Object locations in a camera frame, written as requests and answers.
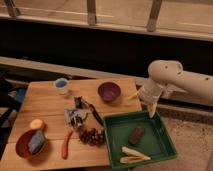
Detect dark grape bunch toy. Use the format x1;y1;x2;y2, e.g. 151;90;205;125
79;128;105;147

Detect wooden table railing bar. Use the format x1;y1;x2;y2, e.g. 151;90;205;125
0;56;213;107

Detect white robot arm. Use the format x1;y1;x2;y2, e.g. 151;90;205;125
138;60;213;118

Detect yellow corn cob toy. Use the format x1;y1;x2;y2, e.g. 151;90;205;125
120;146;150;164

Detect yellow orange fruit toy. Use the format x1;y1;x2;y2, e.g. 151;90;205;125
30;119;45;130

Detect orange carrot toy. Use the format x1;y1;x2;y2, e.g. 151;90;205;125
61;129;73;160

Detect red bowl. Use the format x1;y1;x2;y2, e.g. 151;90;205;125
15;130;46;159

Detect purple bowl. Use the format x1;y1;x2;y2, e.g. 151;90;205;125
98;82;121;102

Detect green plastic tray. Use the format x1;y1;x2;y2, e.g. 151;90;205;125
103;111;177;170

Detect brown block in tray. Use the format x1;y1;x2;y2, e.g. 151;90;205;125
128;125;144;145

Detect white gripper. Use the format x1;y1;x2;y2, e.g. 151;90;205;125
138;79;165;118

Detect blue and white cup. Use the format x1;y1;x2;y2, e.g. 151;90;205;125
54;78;68;95

